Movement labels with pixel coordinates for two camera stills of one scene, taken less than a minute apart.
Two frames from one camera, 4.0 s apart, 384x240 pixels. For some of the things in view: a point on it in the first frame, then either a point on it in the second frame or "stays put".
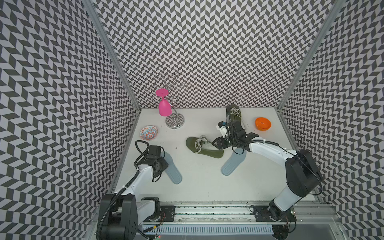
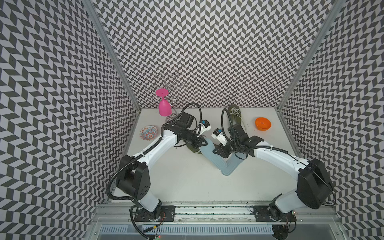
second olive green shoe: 233,113 stays put
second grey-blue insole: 237,157 stays put
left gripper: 164,165 -> 198,142
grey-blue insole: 172,171 -> 226,166
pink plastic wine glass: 165,107 stays put
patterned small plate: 148,132 stays put
